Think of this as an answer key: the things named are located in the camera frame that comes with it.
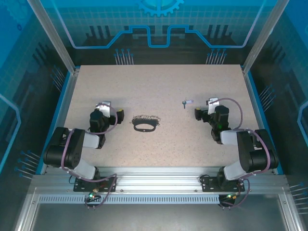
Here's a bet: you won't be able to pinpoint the aluminium frame post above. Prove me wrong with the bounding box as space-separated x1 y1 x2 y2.
241 0 291 74
26 0 80 74

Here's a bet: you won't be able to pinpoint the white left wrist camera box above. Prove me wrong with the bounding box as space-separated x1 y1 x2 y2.
95 101 112 119

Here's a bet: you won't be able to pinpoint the wide aluminium base rail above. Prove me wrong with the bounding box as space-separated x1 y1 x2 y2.
31 166 288 194

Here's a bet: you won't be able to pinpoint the aluminium lower frame bar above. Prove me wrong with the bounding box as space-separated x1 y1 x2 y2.
277 186 306 231
13 186 40 231

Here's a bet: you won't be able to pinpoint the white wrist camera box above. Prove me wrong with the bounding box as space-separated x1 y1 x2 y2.
206 97 220 116
95 101 112 119

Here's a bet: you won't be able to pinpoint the small green-lit connector board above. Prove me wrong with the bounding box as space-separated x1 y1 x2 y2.
222 192 242 202
87 189 102 202

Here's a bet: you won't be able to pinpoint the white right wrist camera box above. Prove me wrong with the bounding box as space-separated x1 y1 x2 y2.
206 97 220 116

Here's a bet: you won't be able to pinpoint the slotted grey cable duct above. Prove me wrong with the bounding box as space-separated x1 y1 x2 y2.
38 195 222 205

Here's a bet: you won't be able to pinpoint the blue-edged aluminium side rail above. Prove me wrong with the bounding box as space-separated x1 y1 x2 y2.
242 66 285 175
39 68 81 175

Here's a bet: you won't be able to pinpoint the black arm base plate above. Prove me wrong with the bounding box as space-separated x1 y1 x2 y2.
200 175 246 193
73 176 118 193

